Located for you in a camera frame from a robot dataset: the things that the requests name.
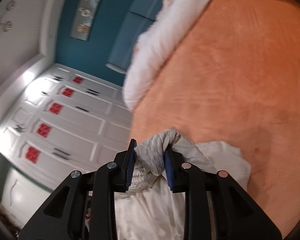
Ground white padded jacket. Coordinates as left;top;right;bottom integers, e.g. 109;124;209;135
114;128;251;239

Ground white wardrobe with red stickers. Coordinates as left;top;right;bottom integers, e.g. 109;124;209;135
0;64;132;226

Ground orange bed blanket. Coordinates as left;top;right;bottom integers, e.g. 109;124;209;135
131;0;300;236

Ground white rolled duvet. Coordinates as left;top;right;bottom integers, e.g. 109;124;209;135
122;0;212;112

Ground teal upholstered headboard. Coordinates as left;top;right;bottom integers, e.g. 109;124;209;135
106;0;163;74

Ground long wall picture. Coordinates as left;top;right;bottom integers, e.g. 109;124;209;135
70;0;101;41

